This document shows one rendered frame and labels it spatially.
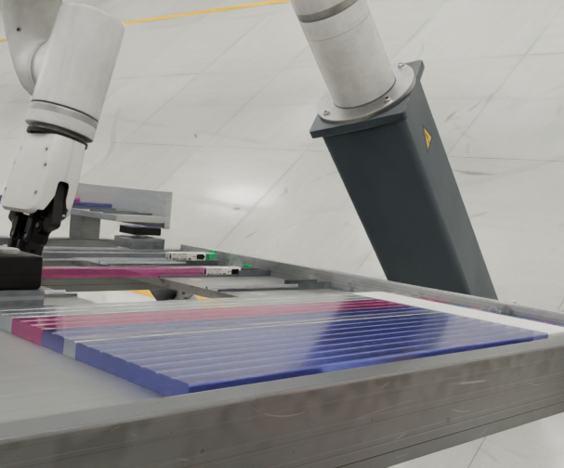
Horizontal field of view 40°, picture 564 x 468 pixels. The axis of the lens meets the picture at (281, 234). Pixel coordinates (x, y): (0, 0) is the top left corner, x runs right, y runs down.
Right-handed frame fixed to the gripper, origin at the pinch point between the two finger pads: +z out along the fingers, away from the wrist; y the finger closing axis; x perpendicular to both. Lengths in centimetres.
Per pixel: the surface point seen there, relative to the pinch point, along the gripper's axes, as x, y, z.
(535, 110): 170, -39, -85
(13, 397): -24, 53, 7
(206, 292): 12.7, 20.4, -1.2
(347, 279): 31.0, 24.4, -7.4
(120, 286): 20.3, -9.1, 0.6
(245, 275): 26.0, 10.9, -5.0
